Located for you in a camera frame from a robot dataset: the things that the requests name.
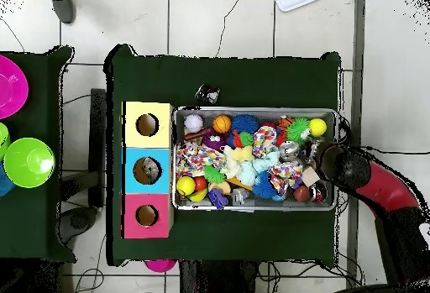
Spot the colourful paper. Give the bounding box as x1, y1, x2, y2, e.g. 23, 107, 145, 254
268, 161, 304, 196
175, 143, 229, 177

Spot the crushed red black can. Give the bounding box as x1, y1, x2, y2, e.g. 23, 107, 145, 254
194, 83, 222, 105

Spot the wooden box with three holes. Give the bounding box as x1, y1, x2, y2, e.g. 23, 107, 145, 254
120, 101, 175, 239

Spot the purple spiky monster toy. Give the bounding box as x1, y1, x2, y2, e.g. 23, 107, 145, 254
200, 128, 229, 154

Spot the orange foam basketball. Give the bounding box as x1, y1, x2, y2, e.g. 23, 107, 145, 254
212, 114, 233, 134

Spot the white foam baseball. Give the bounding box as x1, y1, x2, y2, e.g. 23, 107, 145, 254
183, 113, 204, 134

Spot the blue spiky rubber ball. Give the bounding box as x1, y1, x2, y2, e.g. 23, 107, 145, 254
230, 113, 260, 136

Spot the dark green table cloth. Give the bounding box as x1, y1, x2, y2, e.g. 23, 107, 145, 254
105, 44, 342, 269
0, 45, 76, 263

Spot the crushed silver can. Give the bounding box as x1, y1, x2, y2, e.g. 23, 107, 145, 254
278, 140, 301, 160

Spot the green spiky rubber ball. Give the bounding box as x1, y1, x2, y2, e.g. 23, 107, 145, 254
286, 117, 312, 146

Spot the grey round floor base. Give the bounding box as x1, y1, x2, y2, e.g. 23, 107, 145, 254
59, 205, 99, 244

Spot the white tray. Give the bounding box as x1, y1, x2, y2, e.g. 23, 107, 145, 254
272, 0, 334, 13

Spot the lime green bowl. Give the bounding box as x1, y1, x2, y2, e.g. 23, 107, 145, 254
3, 137, 56, 189
0, 122, 11, 160

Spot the person's foot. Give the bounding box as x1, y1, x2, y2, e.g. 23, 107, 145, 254
50, 0, 77, 24

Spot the blue bowl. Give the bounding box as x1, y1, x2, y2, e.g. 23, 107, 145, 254
0, 161, 16, 197

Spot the magenta bowl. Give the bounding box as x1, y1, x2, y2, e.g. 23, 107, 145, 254
0, 53, 30, 120

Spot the shallow wire mesh bin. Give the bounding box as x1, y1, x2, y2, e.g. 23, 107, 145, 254
170, 105, 338, 212

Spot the thin black floor cable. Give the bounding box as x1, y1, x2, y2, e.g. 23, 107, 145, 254
214, 0, 244, 58

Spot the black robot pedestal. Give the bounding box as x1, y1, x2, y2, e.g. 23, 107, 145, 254
179, 259, 260, 293

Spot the black power cable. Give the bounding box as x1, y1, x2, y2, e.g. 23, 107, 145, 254
360, 144, 430, 155

